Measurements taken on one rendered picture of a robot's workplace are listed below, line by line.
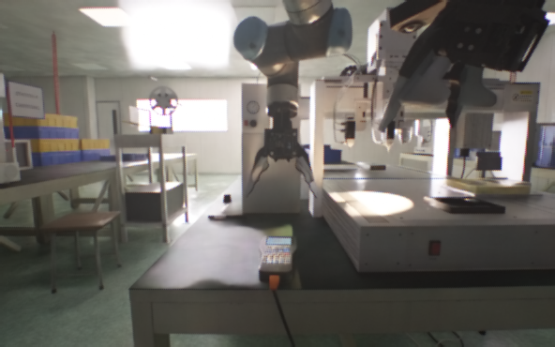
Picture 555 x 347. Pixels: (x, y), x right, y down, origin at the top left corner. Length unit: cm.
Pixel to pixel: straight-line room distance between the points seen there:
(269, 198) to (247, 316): 54
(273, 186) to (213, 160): 719
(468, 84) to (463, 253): 36
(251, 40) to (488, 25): 36
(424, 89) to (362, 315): 42
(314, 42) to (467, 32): 24
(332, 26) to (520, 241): 56
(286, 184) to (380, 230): 51
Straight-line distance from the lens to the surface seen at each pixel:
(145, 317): 62
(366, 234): 57
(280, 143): 59
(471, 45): 37
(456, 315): 67
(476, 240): 68
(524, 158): 129
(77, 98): 948
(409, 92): 35
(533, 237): 75
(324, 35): 52
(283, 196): 101
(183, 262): 67
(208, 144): 817
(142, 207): 305
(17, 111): 233
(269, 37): 56
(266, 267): 56
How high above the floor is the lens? 102
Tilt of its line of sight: 7 degrees down
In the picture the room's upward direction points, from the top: straight up
